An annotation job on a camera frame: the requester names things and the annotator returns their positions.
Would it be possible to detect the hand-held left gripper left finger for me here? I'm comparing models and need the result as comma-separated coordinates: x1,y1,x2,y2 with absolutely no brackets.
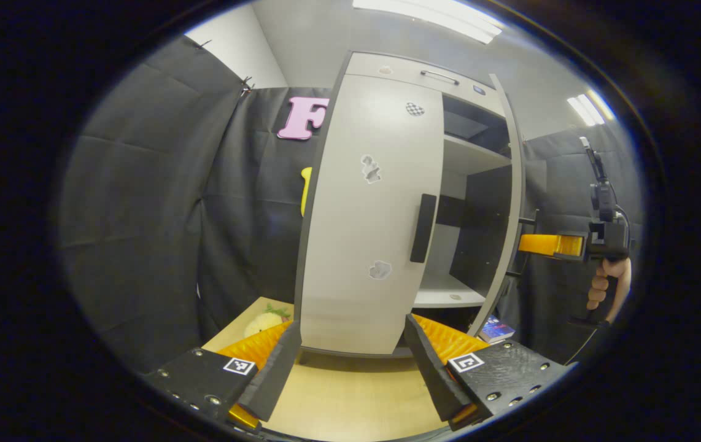
142,319,303,432

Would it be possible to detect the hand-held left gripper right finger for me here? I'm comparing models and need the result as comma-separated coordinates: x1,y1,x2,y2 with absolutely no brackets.
403,313,573,432

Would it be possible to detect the grey shoe cabinet door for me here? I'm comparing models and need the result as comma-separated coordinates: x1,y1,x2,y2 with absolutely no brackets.
295,74,446,358
467,74,526,337

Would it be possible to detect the grey double-door shoe cabinet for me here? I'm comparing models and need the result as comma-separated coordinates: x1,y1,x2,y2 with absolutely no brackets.
294,51,526,360

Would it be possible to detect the grey cabinet drawer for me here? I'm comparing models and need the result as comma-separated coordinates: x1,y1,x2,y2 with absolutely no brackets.
344,52,508,117

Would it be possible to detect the yellow plush toy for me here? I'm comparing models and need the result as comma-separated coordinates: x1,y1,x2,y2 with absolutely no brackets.
243,303,293,338

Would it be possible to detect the blue book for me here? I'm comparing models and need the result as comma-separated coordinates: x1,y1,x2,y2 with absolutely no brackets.
479,315,516,344

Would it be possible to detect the small ceiling light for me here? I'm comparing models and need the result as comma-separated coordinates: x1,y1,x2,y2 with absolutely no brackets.
567,90,616,128

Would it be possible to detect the black backdrop cloth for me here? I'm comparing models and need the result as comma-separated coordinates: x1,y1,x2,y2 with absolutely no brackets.
59,37,646,375

